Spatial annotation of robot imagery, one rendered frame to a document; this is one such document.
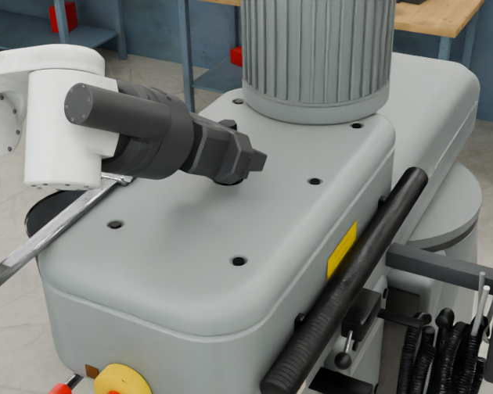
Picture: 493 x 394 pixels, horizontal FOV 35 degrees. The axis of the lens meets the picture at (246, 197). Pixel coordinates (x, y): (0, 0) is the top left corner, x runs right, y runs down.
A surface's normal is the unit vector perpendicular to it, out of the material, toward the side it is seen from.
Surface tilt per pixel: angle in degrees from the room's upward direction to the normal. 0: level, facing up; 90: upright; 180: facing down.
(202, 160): 90
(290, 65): 90
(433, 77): 0
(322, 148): 0
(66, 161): 56
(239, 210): 0
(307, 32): 90
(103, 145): 71
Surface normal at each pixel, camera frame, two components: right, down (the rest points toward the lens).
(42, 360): -0.02, -0.85
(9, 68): -0.44, -0.09
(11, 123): 0.90, -0.02
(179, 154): 0.68, 0.47
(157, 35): -0.46, 0.48
